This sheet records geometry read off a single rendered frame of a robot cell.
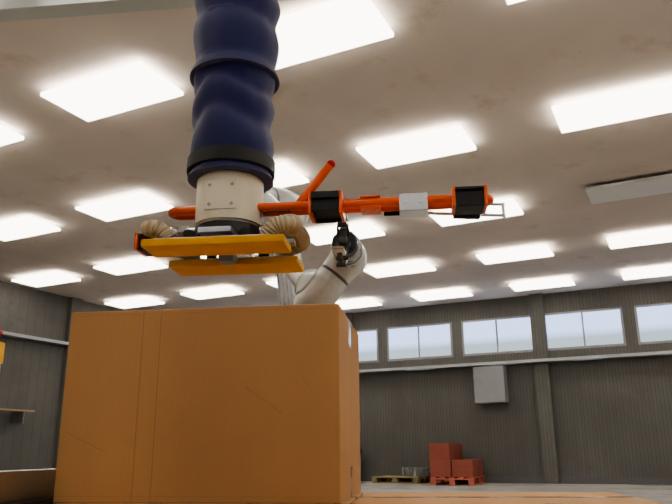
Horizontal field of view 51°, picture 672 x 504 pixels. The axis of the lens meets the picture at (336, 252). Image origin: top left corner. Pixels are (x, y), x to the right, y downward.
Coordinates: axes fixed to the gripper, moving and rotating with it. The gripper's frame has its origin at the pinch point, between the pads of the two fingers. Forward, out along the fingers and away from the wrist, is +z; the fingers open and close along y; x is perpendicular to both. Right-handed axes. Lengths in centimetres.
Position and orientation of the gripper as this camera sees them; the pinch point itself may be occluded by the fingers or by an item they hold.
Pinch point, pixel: (338, 224)
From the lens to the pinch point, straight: 188.0
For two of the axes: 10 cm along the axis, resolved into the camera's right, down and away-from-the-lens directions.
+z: -1.1, -2.7, -9.6
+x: -9.9, 0.4, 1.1
